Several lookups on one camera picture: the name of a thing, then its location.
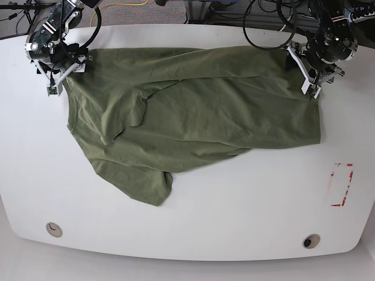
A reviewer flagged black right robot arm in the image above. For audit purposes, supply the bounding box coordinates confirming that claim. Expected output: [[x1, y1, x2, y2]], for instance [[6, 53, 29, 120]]
[[25, 1, 102, 95]]

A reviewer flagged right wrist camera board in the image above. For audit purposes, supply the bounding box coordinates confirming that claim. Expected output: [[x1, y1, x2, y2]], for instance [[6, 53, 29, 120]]
[[47, 84, 63, 96]]

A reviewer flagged left table grommet hole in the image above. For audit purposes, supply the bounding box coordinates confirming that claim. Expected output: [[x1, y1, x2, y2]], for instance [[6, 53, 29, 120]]
[[46, 222, 63, 238]]

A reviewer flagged red tape rectangle marker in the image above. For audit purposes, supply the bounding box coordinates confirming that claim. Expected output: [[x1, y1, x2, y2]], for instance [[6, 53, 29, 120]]
[[328, 163, 354, 207]]

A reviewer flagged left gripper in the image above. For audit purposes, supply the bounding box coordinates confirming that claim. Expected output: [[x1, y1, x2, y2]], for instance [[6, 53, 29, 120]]
[[285, 41, 345, 88]]

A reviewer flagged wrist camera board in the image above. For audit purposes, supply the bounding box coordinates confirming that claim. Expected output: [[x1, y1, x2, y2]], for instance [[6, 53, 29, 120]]
[[301, 82, 321, 99], [47, 84, 63, 96]]

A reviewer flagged green T-shirt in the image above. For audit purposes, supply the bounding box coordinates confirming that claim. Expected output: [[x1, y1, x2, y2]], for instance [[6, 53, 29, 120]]
[[63, 46, 321, 206]]

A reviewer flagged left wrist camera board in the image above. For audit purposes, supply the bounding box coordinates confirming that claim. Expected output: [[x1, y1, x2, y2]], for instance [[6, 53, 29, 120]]
[[301, 82, 321, 99]]

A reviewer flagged right table grommet hole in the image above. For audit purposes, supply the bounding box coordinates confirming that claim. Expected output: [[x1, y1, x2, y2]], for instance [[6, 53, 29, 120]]
[[302, 234, 321, 249]]

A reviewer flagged table grommet hole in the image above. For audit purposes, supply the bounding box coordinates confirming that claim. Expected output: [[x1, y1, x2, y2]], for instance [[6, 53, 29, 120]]
[[46, 222, 63, 238], [302, 234, 321, 249]]

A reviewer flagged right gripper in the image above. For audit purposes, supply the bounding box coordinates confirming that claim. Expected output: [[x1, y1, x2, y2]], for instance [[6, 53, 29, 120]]
[[30, 54, 93, 88]]

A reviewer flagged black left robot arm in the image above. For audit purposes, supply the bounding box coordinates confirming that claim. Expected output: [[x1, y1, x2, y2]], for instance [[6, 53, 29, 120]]
[[242, 1, 357, 98]]

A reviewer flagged yellow cable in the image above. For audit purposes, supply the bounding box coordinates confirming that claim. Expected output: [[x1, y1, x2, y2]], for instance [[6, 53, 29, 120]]
[[90, 0, 149, 27]]

